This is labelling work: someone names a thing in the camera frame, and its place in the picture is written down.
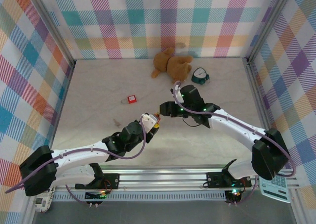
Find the brown teddy bear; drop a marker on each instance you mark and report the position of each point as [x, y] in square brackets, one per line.
[174, 67]

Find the red square block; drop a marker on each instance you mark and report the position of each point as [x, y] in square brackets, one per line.
[131, 99]

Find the aluminium frame post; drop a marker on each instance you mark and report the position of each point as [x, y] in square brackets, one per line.
[269, 23]
[53, 26]

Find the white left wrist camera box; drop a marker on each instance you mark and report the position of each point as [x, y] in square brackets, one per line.
[148, 121]

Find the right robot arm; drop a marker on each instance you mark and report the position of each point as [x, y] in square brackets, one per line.
[237, 130]

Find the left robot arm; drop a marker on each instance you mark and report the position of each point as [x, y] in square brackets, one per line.
[74, 159]

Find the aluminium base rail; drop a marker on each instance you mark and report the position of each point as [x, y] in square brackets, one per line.
[160, 177]

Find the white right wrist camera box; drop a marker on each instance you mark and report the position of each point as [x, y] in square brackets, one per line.
[179, 96]

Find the light blue calculator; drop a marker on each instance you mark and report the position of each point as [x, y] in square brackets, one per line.
[274, 189]

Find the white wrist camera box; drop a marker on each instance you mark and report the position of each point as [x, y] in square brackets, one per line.
[179, 96]
[148, 121]

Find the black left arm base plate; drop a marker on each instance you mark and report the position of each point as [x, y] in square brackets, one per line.
[113, 180]

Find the teal alarm clock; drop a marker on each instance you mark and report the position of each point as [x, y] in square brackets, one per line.
[199, 75]

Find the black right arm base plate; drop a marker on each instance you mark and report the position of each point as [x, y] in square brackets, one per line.
[214, 179]

